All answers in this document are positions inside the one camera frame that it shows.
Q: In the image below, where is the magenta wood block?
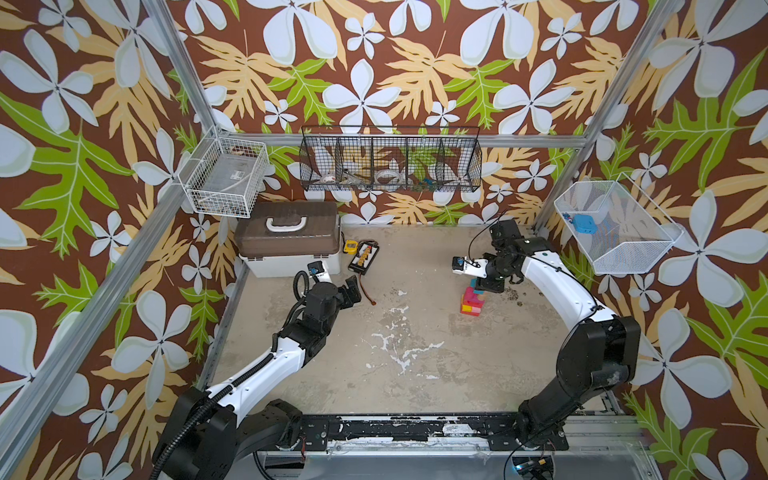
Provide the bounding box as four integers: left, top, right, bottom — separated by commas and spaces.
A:
461, 302, 483, 313

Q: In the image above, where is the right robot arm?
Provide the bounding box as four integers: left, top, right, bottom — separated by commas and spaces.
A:
465, 219, 641, 447

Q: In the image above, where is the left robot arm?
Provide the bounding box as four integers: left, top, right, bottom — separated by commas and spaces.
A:
149, 269, 362, 479

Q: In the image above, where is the black charger board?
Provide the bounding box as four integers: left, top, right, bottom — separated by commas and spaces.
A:
348, 240, 380, 275

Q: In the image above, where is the white box brown lid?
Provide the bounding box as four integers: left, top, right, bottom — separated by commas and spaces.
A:
234, 201, 342, 278

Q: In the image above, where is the blue object in basket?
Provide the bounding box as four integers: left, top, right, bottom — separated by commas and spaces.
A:
571, 214, 598, 235

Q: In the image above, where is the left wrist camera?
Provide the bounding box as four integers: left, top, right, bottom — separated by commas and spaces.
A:
307, 260, 332, 283

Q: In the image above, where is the white wire basket left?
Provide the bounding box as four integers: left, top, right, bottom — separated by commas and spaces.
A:
179, 137, 270, 218

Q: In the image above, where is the white wire basket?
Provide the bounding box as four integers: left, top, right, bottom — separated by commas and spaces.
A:
554, 179, 684, 276
179, 137, 270, 218

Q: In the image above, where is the white wire basket right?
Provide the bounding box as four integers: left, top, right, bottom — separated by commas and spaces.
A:
554, 179, 684, 276

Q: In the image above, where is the black wire basket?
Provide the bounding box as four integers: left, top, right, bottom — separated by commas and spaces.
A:
298, 125, 483, 192

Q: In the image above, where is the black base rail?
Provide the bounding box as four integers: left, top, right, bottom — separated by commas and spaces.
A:
287, 413, 568, 452

